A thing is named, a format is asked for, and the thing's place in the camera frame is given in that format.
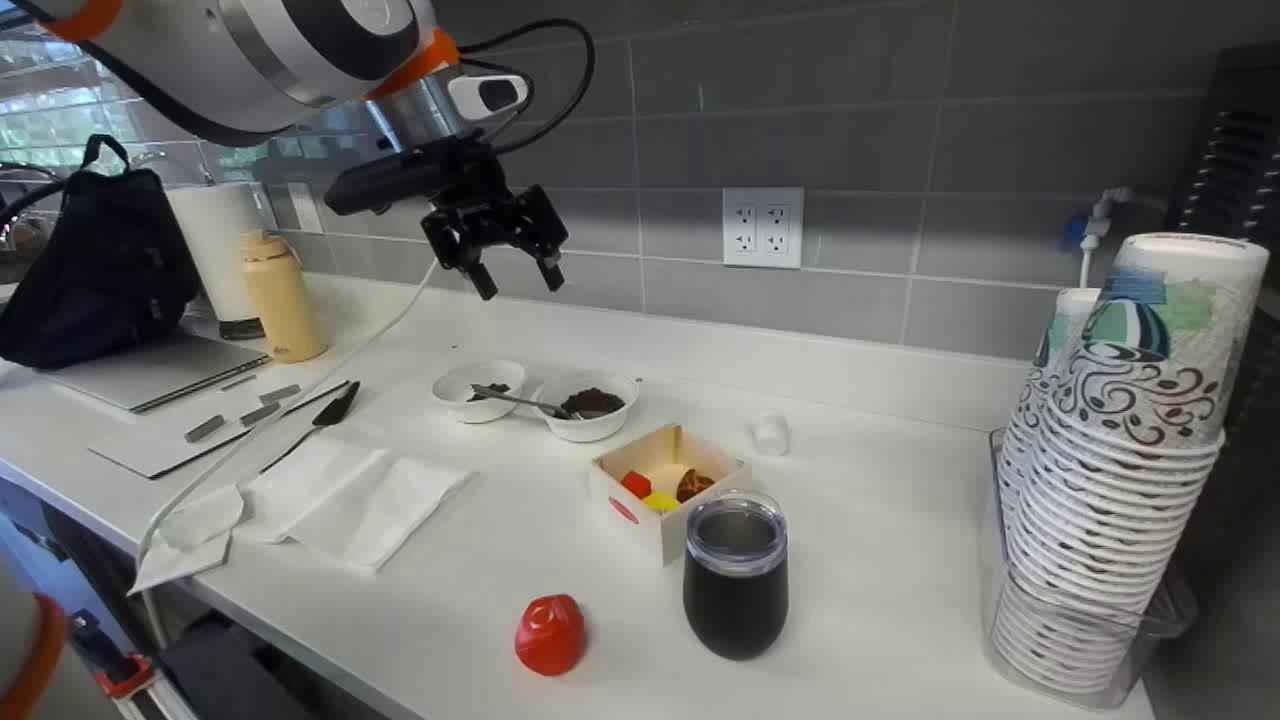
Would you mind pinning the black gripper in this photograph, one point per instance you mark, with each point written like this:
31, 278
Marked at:
480, 202

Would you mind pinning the black tumbler with lid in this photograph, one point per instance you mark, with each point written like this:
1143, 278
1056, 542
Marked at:
732, 594

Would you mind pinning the dark gridded rack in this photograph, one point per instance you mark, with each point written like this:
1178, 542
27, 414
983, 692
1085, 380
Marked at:
1234, 146

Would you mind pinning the grey flat sheet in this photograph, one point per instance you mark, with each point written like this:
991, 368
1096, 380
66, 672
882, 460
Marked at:
135, 374
172, 445

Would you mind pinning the small clear plastic cup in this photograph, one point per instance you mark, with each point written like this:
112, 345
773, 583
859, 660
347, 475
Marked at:
771, 432

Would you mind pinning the black bag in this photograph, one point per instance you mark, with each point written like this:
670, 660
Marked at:
93, 283

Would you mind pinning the light wooden box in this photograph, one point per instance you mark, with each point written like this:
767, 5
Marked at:
653, 532

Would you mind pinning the large white bowl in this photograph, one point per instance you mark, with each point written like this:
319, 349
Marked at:
585, 423

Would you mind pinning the white double wall outlet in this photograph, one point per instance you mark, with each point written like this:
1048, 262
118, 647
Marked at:
763, 227

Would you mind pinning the small white bowl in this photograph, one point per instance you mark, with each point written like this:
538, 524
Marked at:
462, 376

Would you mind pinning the red toy piece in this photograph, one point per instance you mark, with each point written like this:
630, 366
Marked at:
639, 487

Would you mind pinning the black case under counter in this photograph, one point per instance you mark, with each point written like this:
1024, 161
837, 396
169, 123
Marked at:
242, 672

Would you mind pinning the beige bottle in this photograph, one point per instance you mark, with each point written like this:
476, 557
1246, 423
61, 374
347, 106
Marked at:
287, 306

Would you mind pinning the red toy pepper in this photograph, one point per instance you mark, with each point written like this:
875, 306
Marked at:
549, 637

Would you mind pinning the clear plastic cup holder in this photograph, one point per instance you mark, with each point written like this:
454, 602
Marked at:
1175, 613

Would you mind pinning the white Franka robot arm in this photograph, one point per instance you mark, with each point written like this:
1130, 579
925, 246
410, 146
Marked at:
267, 52

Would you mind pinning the yellow toy piece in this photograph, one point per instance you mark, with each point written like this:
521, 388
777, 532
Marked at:
663, 502

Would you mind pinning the brown toy piece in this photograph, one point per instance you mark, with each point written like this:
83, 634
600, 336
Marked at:
694, 487

